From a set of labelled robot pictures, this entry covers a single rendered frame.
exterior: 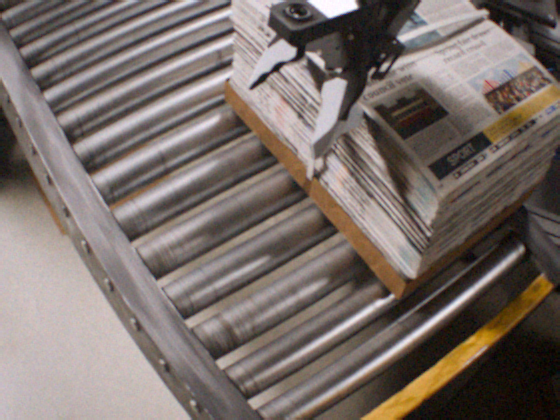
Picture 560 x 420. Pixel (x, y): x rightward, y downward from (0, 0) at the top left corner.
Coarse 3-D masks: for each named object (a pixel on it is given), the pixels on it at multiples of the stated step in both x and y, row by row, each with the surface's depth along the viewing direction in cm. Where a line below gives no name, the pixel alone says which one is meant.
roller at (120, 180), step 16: (224, 112) 107; (192, 128) 105; (208, 128) 106; (224, 128) 106; (240, 128) 108; (160, 144) 103; (176, 144) 104; (192, 144) 104; (208, 144) 106; (224, 144) 108; (128, 160) 101; (144, 160) 101; (160, 160) 102; (176, 160) 104; (192, 160) 106; (96, 176) 99; (112, 176) 99; (128, 176) 100; (144, 176) 101; (160, 176) 103; (112, 192) 99; (128, 192) 101
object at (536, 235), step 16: (512, 224) 102; (528, 224) 103; (496, 240) 107; (528, 240) 101; (544, 240) 101; (528, 256) 101; (544, 256) 100; (512, 272) 106; (528, 272) 102; (544, 272) 99; (512, 288) 108
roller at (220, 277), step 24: (312, 216) 99; (264, 240) 97; (288, 240) 97; (312, 240) 99; (216, 264) 94; (240, 264) 95; (264, 264) 96; (168, 288) 92; (192, 288) 92; (216, 288) 93; (240, 288) 95; (192, 312) 92
